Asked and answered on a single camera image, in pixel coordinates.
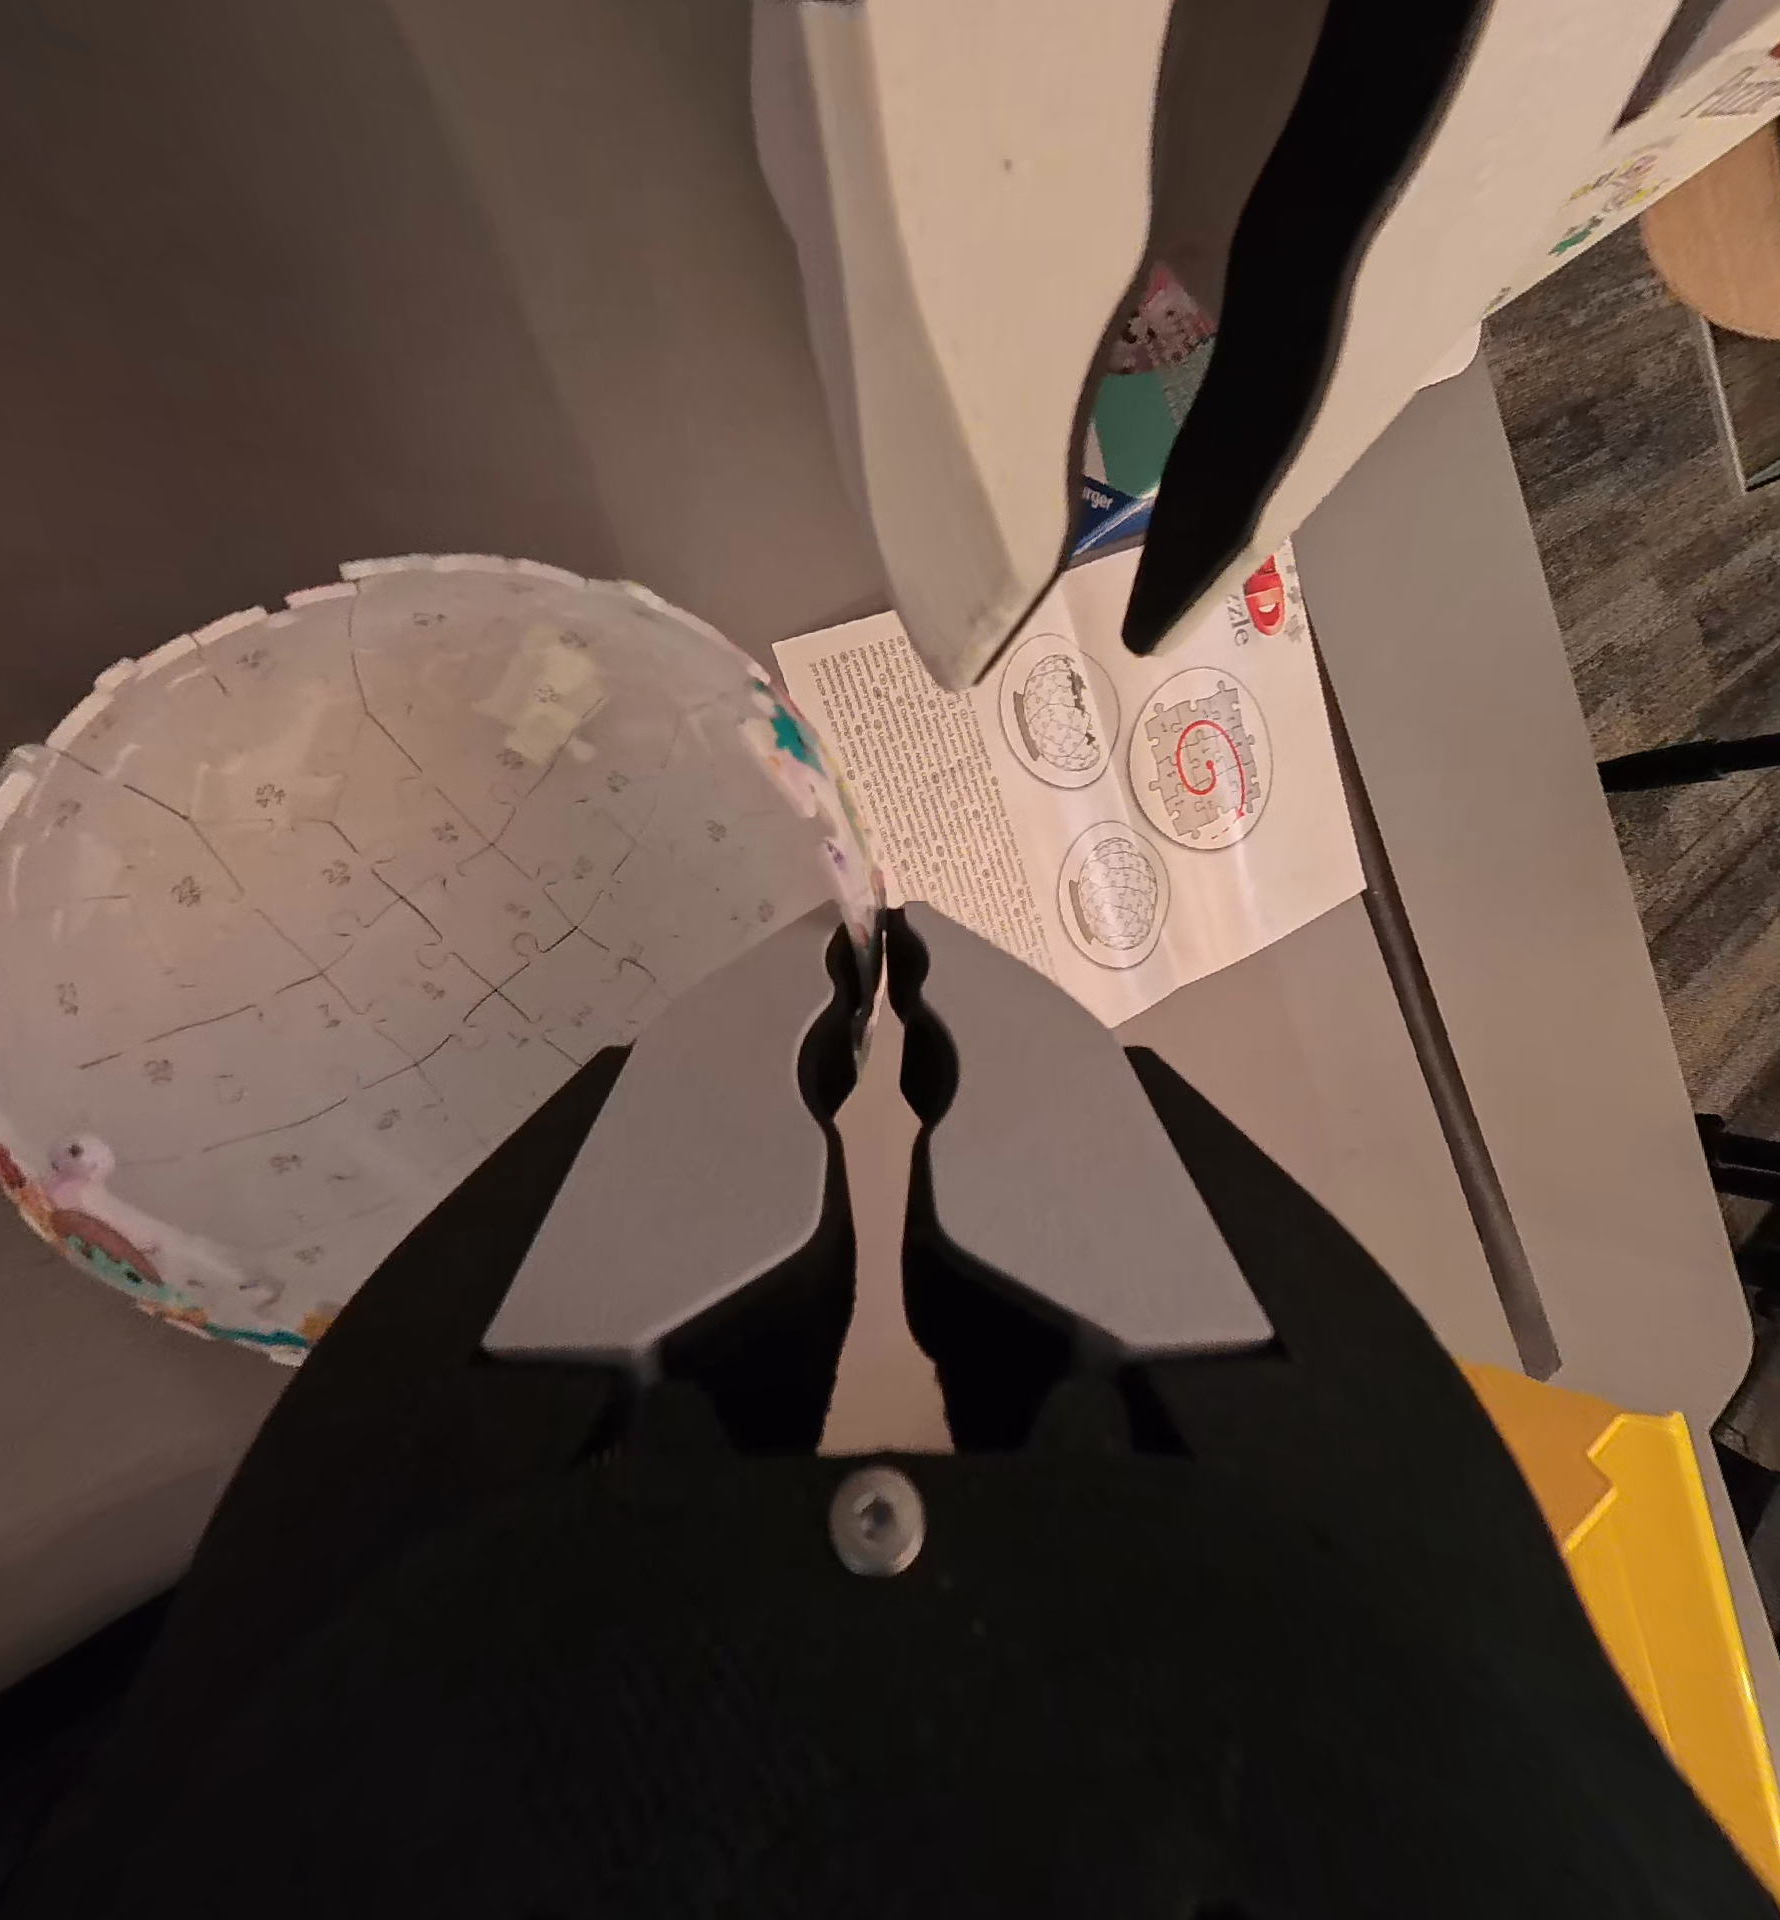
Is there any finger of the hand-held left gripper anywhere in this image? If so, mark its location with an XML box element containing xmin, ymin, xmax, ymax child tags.
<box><xmin>1121</xmin><ymin>0</ymin><xmax>1687</xmax><ymax>657</ymax></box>
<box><xmin>752</xmin><ymin>0</ymin><xmax>1178</xmax><ymax>691</ymax></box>

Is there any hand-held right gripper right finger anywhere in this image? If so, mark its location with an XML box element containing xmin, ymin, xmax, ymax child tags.
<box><xmin>886</xmin><ymin>905</ymin><xmax>1273</xmax><ymax>1367</ymax></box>

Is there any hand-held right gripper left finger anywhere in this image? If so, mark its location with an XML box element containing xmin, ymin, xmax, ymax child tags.
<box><xmin>480</xmin><ymin>908</ymin><xmax>882</xmax><ymax>1370</ymax></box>

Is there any colourful puzzle ball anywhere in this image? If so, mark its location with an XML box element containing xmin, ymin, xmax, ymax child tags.
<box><xmin>0</xmin><ymin>556</ymin><xmax>891</xmax><ymax>1367</ymax></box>

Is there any colourful puzzle box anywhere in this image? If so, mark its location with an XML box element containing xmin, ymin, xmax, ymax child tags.
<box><xmin>1063</xmin><ymin>0</ymin><xmax>1780</xmax><ymax>564</ymax></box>

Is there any white sign board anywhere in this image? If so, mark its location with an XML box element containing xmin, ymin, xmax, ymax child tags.
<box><xmin>1641</xmin><ymin>119</ymin><xmax>1780</xmax><ymax>338</ymax></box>

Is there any folded instruction leaflet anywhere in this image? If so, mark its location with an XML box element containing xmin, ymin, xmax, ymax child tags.
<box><xmin>768</xmin><ymin>539</ymin><xmax>1372</xmax><ymax>1031</ymax></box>

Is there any black metal leg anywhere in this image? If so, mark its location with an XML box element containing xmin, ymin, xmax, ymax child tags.
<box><xmin>1691</xmin><ymin>1111</ymin><xmax>1780</xmax><ymax>1221</ymax></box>
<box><xmin>1598</xmin><ymin>719</ymin><xmax>1780</xmax><ymax>794</ymax></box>

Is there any yellow plastic bin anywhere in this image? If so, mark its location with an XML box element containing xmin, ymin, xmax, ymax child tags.
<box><xmin>1451</xmin><ymin>1358</ymin><xmax>1780</xmax><ymax>1920</ymax></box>

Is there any person's black jacket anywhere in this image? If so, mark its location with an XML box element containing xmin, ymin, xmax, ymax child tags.
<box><xmin>0</xmin><ymin>1590</ymin><xmax>217</xmax><ymax>1920</ymax></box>

